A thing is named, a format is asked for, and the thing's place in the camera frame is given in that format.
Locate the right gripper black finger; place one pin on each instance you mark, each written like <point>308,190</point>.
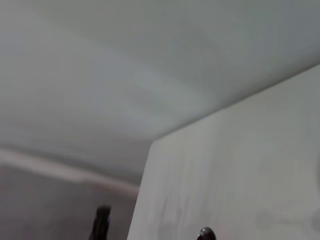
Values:
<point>101,225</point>

